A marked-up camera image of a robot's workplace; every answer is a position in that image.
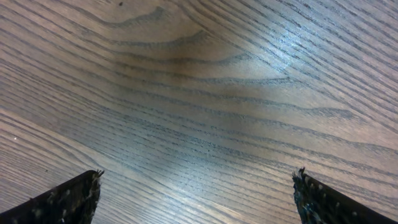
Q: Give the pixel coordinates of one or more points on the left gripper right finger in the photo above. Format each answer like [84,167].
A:
[318,203]

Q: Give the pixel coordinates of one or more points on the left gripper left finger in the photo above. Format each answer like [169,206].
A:
[72,202]

